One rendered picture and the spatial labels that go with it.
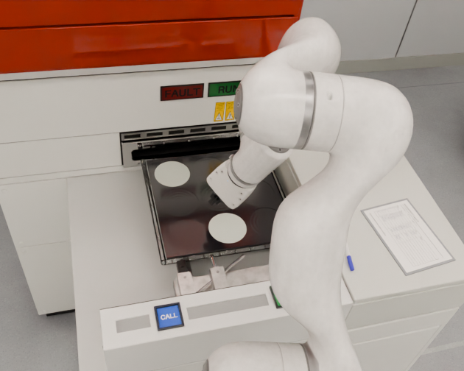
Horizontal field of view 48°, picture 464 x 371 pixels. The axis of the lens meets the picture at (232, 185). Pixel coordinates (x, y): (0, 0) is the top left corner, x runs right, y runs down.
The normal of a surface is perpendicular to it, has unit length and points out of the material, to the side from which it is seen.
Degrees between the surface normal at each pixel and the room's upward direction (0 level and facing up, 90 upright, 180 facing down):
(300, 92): 26
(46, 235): 90
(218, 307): 0
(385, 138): 55
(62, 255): 90
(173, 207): 0
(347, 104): 40
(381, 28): 90
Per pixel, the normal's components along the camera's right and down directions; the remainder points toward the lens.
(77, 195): 0.10, -0.68
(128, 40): 0.25, 0.73
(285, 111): 0.06, 0.26
